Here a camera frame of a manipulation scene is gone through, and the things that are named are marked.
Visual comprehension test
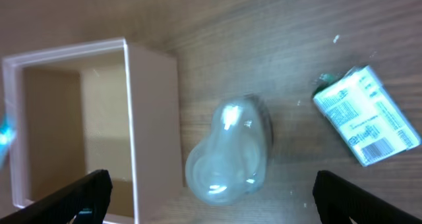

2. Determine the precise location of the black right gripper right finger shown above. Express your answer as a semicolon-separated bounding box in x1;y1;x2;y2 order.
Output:
313;170;421;224

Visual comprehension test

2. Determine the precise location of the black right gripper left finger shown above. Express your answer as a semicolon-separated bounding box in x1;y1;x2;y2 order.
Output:
1;169;113;224

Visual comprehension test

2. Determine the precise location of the white green soap packet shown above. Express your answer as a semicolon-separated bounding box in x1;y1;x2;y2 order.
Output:
313;65;421;167

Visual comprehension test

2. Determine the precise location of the clear spray bottle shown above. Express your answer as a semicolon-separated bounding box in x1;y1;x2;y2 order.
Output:
185;94;274;206

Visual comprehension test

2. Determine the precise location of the white cardboard box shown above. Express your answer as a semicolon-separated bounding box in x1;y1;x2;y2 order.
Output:
2;38;183;223

